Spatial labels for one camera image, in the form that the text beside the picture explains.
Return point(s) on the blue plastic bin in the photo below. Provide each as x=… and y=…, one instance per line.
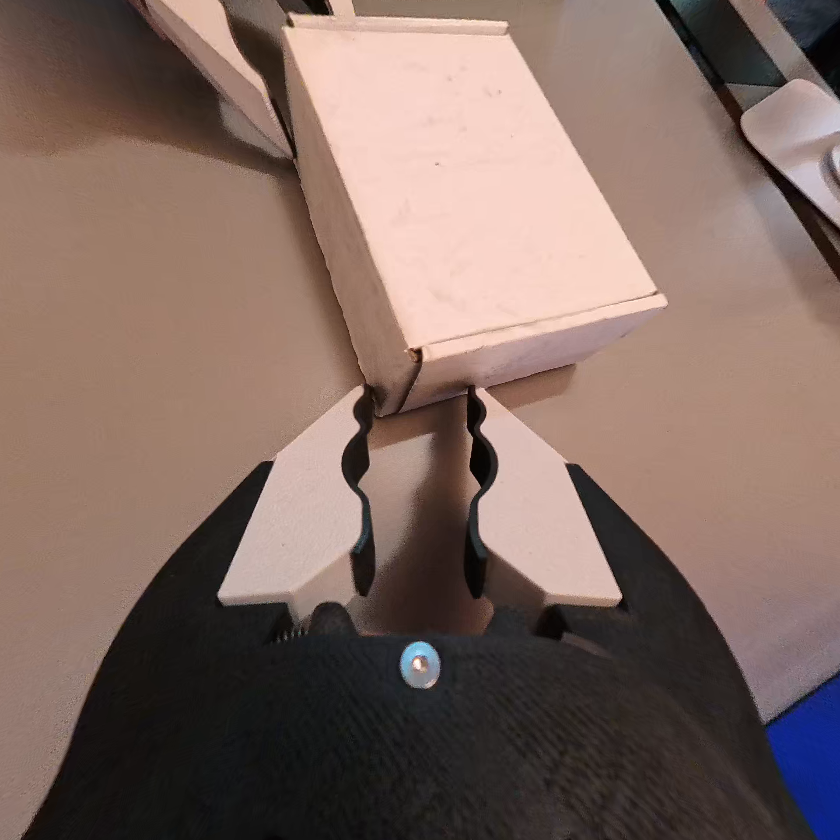
x=807, y=768

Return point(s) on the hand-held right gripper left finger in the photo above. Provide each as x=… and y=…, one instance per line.
x=295, y=525

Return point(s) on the white stand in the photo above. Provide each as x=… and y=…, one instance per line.
x=787, y=131

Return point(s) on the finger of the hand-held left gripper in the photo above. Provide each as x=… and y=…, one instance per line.
x=197, y=39

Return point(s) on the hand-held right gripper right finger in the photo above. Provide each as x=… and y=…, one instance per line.
x=544, y=525

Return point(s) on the white cardboard mailer box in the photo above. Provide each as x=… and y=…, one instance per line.
x=459, y=197

